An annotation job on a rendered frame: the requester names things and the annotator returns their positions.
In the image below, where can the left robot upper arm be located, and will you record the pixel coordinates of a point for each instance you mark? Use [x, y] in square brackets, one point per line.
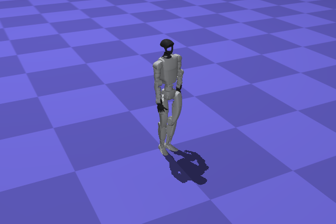
[179, 70]

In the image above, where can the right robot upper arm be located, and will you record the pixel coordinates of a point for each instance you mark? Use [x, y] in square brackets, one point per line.
[157, 69]

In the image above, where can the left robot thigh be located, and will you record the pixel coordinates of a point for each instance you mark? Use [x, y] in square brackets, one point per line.
[176, 108]

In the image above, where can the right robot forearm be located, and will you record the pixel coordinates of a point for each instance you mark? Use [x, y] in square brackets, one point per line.
[157, 92]

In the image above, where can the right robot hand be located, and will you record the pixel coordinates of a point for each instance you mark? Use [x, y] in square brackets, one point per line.
[160, 107]

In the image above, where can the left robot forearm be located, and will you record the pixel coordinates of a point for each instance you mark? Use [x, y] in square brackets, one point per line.
[179, 81]

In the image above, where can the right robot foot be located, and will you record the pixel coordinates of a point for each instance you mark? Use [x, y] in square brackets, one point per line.
[163, 150]

